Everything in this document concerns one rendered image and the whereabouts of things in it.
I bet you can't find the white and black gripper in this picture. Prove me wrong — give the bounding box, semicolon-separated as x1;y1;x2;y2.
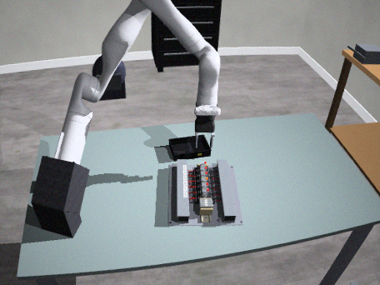
194;93;220;148

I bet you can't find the grey relay with red button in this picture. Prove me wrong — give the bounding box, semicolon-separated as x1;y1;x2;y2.
200;171;208;182
201;182;209;192
200;166;208;173
202;188;210;198
199;161;207;171

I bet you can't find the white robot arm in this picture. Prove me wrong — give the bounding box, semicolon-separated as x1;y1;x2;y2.
54;0;220;165

